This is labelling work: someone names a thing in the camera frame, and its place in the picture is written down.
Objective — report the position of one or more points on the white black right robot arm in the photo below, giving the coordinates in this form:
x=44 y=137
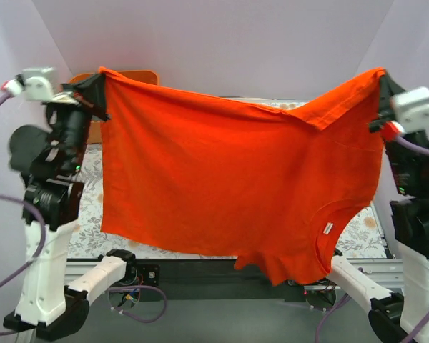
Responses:
x=407 y=257

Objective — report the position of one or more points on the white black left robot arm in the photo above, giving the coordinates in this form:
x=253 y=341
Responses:
x=48 y=162

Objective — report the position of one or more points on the orange plastic bin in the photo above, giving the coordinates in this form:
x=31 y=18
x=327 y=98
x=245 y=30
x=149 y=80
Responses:
x=142 y=75

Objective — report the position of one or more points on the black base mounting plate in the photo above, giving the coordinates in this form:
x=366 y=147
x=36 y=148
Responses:
x=216 y=279

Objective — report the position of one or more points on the orange t shirt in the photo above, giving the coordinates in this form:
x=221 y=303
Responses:
x=199 y=174

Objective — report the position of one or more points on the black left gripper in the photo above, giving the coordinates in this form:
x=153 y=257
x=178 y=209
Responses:
x=84 y=98

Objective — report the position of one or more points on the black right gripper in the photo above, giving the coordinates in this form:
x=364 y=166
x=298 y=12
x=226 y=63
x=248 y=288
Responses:
x=385 y=112

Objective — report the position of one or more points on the aluminium frame rail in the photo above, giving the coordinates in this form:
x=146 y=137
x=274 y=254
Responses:
x=386 y=272

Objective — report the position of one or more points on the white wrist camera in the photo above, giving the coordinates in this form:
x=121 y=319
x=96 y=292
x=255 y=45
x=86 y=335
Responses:
x=411 y=110
x=36 y=84

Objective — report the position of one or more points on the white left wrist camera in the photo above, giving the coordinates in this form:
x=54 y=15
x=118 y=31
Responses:
x=36 y=84

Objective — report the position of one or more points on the floral patterned table mat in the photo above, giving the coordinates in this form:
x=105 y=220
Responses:
x=363 y=237

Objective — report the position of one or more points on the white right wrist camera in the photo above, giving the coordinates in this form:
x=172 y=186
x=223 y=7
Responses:
x=411 y=110

